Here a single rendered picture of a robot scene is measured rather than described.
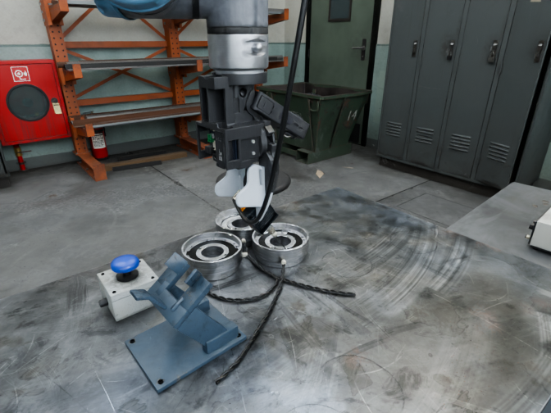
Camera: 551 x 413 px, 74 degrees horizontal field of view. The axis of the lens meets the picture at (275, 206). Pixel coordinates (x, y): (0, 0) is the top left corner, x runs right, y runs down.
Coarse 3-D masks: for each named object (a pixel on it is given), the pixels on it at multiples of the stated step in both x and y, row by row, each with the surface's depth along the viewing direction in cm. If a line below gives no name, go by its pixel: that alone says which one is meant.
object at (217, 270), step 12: (192, 240) 67; (204, 240) 68; (228, 240) 68; (240, 240) 66; (204, 252) 66; (216, 252) 67; (228, 252) 64; (240, 252) 63; (192, 264) 61; (204, 264) 60; (216, 264) 60; (228, 264) 61; (204, 276) 62; (216, 276) 62
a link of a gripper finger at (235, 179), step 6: (246, 168) 54; (228, 174) 54; (234, 174) 55; (240, 174) 55; (246, 174) 55; (222, 180) 54; (228, 180) 55; (234, 180) 55; (240, 180) 56; (246, 180) 56; (216, 186) 54; (222, 186) 54; (228, 186) 55; (234, 186) 56; (240, 186) 56; (216, 192) 54; (222, 192) 55; (228, 192) 55; (234, 192) 56
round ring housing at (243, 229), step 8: (232, 208) 78; (240, 208) 79; (216, 216) 75; (224, 216) 77; (216, 224) 72; (232, 224) 76; (240, 224) 77; (232, 232) 70; (240, 232) 70; (248, 232) 70; (248, 240) 71
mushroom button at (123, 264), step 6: (120, 258) 54; (126, 258) 54; (132, 258) 55; (138, 258) 55; (114, 264) 53; (120, 264) 53; (126, 264) 53; (132, 264) 54; (138, 264) 54; (114, 270) 53; (120, 270) 53; (126, 270) 53
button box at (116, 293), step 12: (144, 264) 58; (108, 276) 55; (120, 276) 55; (132, 276) 55; (144, 276) 55; (156, 276) 55; (108, 288) 53; (120, 288) 53; (132, 288) 53; (144, 288) 54; (108, 300) 53; (120, 300) 52; (132, 300) 53; (144, 300) 55; (120, 312) 53; (132, 312) 54
